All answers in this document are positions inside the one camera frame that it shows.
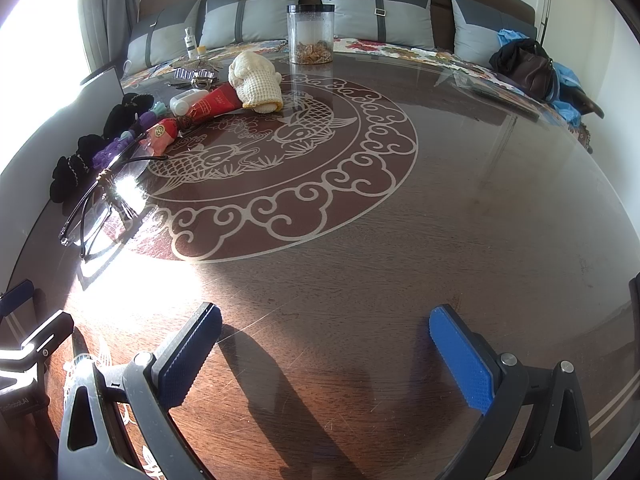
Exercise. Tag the red cream tube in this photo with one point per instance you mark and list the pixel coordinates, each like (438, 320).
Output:
(217, 103)

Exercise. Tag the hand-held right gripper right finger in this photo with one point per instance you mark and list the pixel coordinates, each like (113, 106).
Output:
(460, 360)

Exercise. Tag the grey curtain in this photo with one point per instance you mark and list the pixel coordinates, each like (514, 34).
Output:
(115, 0)

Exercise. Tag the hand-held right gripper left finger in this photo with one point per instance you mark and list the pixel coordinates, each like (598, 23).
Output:
(192, 355)

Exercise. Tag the purple plastic toy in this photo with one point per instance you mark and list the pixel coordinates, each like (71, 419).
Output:
(112, 152)

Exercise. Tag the round patterned wooden desktop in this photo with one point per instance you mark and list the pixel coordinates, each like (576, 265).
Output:
(400, 240)

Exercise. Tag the dark bag with blue cloth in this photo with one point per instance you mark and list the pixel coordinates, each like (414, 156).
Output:
(565, 80)

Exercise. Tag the cream knitted glove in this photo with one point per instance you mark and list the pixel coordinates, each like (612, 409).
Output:
(255, 82)

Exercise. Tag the dark brown handbag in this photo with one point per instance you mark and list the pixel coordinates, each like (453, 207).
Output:
(530, 70)

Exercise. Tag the small white pump bottle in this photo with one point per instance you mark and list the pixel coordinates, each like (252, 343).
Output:
(190, 44)

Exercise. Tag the clear jar with black lid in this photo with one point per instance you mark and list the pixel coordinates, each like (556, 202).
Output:
(310, 30)

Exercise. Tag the red fabric pouch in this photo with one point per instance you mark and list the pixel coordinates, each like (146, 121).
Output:
(162, 132)

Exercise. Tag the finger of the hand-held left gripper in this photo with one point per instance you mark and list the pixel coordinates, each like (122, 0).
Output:
(17, 294)
(47, 332)

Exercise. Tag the white plastic bottle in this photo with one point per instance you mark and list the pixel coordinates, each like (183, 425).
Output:
(186, 101)

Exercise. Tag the black frame eyeglasses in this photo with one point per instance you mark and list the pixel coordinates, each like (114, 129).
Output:
(103, 176)

